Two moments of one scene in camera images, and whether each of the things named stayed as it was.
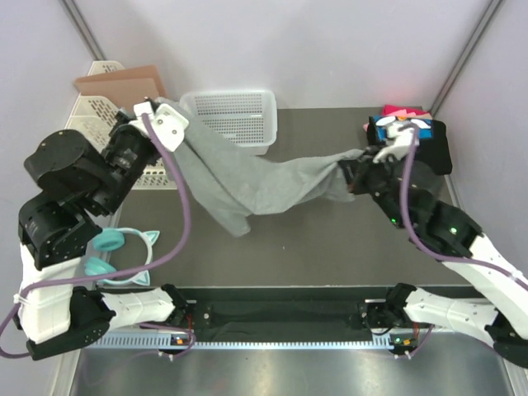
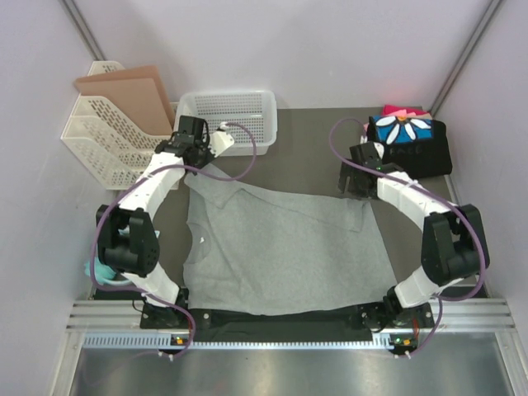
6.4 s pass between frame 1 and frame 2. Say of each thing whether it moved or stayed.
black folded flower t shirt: stayed
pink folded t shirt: stayed
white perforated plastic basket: stayed
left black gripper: moved
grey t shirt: moved
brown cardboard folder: stayed
